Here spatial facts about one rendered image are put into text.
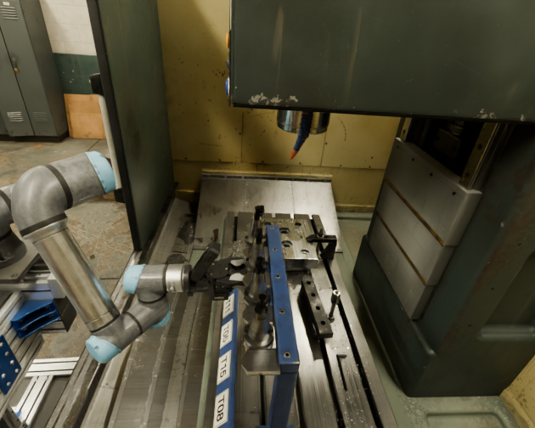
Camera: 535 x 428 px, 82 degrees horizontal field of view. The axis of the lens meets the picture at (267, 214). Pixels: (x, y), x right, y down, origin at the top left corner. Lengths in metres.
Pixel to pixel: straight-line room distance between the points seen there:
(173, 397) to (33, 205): 0.70
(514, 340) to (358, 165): 1.36
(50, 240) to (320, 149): 1.67
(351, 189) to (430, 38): 1.71
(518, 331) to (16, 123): 5.87
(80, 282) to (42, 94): 4.90
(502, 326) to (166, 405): 1.11
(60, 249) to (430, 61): 0.86
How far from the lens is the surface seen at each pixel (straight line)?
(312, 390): 1.00
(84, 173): 0.88
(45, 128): 5.79
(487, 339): 1.29
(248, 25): 0.62
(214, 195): 2.05
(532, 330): 1.40
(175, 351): 1.24
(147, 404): 1.20
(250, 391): 0.98
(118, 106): 1.33
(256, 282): 0.70
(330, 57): 0.64
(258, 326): 0.64
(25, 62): 5.61
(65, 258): 0.85
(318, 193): 2.14
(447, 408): 1.48
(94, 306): 0.86
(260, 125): 2.03
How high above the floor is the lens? 1.76
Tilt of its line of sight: 31 degrees down
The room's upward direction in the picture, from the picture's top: 5 degrees clockwise
